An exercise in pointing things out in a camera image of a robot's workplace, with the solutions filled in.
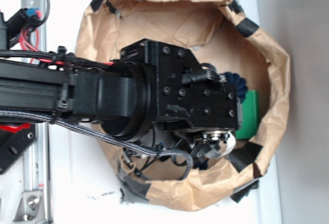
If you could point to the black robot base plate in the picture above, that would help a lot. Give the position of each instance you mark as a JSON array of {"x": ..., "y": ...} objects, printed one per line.
[{"x": 13, "y": 145}]

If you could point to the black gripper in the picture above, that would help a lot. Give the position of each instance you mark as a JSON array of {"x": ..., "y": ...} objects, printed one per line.
[{"x": 181, "y": 95}]

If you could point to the silver corner bracket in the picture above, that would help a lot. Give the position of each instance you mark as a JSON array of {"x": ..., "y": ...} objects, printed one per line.
[{"x": 31, "y": 208}]

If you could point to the aluminium frame rail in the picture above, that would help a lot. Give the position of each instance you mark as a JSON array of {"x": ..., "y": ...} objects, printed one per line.
[{"x": 36, "y": 157}]

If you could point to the brown paper bag bin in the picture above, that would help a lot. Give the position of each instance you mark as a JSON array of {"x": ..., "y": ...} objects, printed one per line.
[{"x": 218, "y": 32}]

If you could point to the green box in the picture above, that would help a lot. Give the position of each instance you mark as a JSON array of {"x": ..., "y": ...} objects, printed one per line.
[{"x": 251, "y": 116}]

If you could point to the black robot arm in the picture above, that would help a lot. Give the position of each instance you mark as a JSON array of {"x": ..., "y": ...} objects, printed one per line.
[{"x": 74, "y": 89}]

